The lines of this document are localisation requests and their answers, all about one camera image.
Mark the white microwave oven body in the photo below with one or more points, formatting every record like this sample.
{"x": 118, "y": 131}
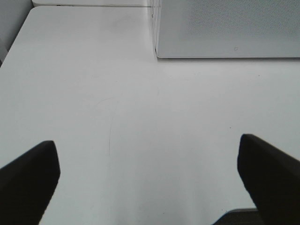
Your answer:
{"x": 153, "y": 25}

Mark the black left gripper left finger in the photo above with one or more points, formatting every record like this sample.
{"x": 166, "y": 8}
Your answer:
{"x": 27, "y": 185}

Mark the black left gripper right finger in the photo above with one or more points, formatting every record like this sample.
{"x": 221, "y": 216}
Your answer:
{"x": 272, "y": 179}

